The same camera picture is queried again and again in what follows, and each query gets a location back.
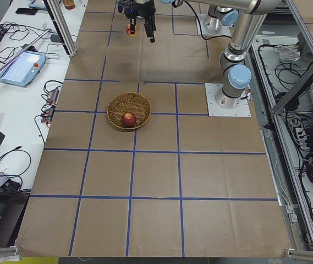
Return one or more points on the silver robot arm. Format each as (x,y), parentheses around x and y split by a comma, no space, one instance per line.
(236,75)

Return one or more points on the round woven wicker basket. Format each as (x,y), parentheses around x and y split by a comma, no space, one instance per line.
(129,102)

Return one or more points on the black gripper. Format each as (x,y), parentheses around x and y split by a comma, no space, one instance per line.
(144,10)

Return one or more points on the black smartphone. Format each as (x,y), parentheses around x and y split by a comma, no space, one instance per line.
(26,11)

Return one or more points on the blue teach pendant tablet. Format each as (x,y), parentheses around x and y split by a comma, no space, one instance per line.
(24,69)

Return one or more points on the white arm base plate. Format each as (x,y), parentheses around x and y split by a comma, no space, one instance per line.
(219,105)

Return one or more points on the aluminium frame post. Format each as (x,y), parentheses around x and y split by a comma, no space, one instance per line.
(61,27)

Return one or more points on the dark red apple in basket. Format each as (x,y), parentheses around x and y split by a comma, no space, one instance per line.
(128,119)

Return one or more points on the red yellow apple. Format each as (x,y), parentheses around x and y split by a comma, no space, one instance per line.
(131,30)

